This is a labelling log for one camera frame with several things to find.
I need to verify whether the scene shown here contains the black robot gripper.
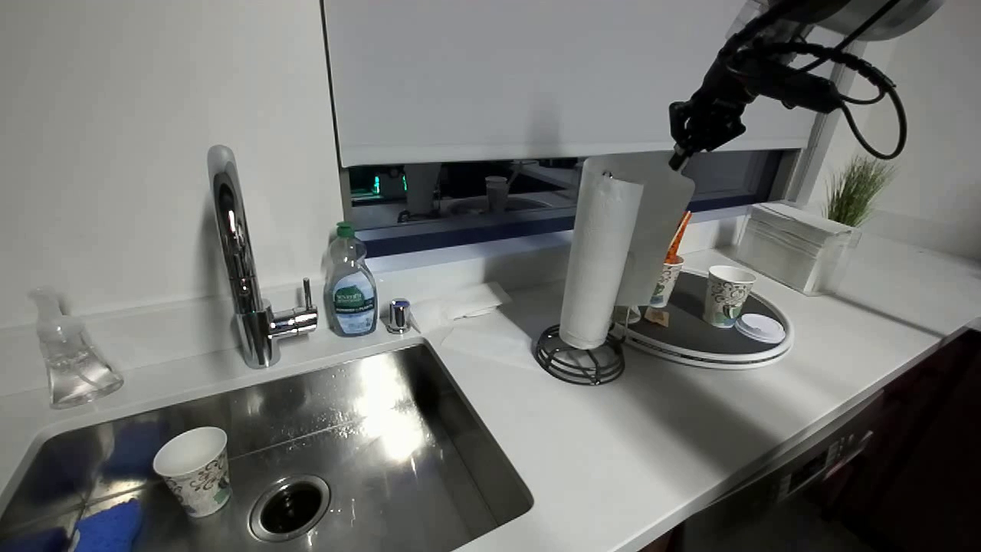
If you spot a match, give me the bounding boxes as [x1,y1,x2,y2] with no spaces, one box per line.
[669,52,757,173]

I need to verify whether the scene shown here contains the torn paper towel sheet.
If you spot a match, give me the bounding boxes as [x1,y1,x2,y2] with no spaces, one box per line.
[585,152,695,308]

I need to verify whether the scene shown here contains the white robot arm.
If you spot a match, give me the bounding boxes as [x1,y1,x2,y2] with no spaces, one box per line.
[669,0,943,173]

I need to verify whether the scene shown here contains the white paper towel roll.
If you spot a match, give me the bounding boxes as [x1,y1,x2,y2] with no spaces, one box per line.
[557,173,644,349]

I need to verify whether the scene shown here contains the paper cup with sticks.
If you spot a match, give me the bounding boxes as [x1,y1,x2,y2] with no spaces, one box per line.
[647,254,682,310]

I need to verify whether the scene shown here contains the white rectangular planter box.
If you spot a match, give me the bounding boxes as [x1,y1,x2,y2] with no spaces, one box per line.
[735,204,853,294]

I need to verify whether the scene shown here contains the printed paper coffee cup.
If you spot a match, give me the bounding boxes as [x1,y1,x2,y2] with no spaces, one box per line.
[703,263,753,328]

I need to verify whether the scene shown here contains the green potted plant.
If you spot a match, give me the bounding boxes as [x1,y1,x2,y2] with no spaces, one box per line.
[826,155,891,226]

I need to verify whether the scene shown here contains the white plastic cup lid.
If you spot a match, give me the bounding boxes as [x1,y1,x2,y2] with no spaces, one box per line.
[735,314,788,344]

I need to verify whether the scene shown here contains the round black white tray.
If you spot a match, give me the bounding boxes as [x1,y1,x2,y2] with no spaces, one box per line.
[624,273,790,369]

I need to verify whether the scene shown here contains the white roller window blind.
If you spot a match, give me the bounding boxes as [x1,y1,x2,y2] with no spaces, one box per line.
[321,0,860,173]

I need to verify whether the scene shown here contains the folded white cloth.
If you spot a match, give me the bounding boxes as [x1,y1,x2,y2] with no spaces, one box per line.
[413,281,508,332]

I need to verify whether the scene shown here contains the small chrome sink plug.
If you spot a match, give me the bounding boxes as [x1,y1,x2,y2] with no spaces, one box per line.
[384,299,410,334]

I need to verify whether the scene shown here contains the green dish soap bottle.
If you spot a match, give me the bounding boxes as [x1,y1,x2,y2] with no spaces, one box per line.
[321,222,377,337]

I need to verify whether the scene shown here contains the stainless steel sink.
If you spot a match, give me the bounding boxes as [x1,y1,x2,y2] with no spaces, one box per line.
[0,344,533,552]

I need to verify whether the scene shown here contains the chrome kitchen faucet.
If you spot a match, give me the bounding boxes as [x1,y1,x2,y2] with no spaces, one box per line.
[208,144,320,369]

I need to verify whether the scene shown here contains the paper cup in sink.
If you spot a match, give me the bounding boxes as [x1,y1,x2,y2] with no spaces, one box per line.
[153,426,229,517]

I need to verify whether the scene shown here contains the clear glass flask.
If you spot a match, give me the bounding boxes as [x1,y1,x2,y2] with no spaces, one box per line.
[30,291,122,408]

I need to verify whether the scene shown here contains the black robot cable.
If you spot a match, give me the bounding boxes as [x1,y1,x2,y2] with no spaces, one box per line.
[761,36,910,166]

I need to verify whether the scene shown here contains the black wire towel holder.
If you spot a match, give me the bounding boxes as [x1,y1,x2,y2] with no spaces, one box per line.
[533,328,624,388]

